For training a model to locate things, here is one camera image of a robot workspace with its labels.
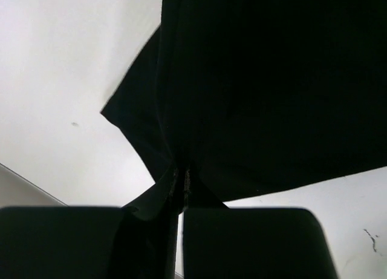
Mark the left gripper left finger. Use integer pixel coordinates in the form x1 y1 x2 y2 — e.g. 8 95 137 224
0 166 179 279

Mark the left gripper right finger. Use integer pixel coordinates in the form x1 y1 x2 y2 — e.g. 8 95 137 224
181 166 341 279

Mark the black skirt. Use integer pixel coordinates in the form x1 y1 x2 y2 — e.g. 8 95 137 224
100 0 387 203

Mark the aluminium table edge rail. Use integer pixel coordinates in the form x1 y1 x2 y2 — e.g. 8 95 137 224
0 164 66 207

